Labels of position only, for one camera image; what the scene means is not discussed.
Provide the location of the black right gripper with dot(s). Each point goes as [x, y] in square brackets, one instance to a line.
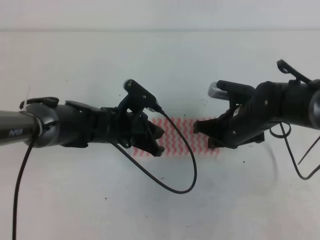
[260, 113]

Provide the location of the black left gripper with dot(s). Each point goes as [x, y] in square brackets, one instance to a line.
[128, 129]

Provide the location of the pink white wavy towel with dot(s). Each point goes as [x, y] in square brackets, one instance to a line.
[174, 144]

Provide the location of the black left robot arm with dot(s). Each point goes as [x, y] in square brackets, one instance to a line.
[75, 125]

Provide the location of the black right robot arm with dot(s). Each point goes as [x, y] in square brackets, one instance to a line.
[300, 106]

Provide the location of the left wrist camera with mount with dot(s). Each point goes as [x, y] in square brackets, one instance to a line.
[137, 99]

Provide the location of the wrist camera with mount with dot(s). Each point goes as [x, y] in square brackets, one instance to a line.
[137, 99]
[235, 93]

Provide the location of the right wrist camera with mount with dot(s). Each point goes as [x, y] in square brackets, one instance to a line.
[235, 93]

